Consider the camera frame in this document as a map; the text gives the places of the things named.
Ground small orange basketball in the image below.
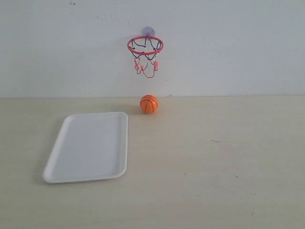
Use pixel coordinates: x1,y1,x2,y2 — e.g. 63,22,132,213
140,94,158,114

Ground red mini basketball hoop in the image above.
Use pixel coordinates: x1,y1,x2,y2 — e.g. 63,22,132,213
127,34,164,79

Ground white rectangular plastic tray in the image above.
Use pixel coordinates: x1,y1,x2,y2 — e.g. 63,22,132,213
42,112,128,184

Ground clear suction cup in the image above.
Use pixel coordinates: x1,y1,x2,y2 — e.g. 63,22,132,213
142,27,155,37

